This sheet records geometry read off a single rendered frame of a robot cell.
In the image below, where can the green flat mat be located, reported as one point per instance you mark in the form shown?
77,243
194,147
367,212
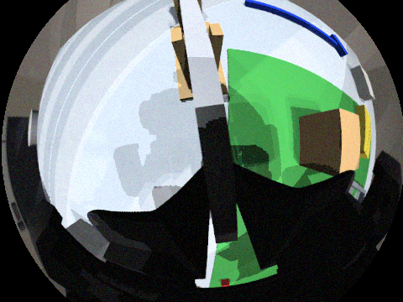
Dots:
266,97

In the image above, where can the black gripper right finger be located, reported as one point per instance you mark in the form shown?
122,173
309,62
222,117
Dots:
273,213

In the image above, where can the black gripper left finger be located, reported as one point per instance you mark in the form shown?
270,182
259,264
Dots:
179,227

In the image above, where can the blue golf putter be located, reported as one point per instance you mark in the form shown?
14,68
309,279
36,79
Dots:
273,9

